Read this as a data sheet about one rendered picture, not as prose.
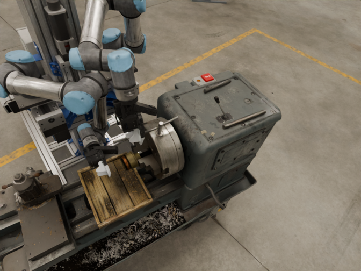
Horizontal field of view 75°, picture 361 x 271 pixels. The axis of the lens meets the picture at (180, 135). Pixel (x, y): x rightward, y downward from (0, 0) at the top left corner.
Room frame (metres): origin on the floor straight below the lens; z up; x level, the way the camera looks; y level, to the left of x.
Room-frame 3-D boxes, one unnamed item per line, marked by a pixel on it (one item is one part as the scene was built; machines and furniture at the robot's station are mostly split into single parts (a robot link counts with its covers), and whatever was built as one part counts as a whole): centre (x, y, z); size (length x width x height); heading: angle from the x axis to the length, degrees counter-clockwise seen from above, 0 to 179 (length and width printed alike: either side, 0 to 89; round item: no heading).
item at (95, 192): (0.57, 0.32, 0.89); 0.36 x 0.30 x 0.04; 39
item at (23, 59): (0.94, 0.86, 1.33); 0.13 x 0.12 x 0.14; 172
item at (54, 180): (0.43, 0.63, 0.99); 0.20 x 0.10 x 0.05; 129
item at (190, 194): (1.01, -0.19, 0.43); 0.60 x 0.48 x 0.86; 129
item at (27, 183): (0.41, 0.65, 1.13); 0.08 x 0.08 x 0.03
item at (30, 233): (0.36, 0.61, 0.95); 0.43 x 0.17 x 0.05; 39
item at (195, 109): (1.01, -0.19, 1.06); 0.59 x 0.48 x 0.39; 129
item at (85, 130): (0.76, 0.51, 1.07); 0.11 x 0.08 x 0.09; 39
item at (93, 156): (0.63, 0.42, 1.08); 0.12 x 0.09 x 0.08; 39
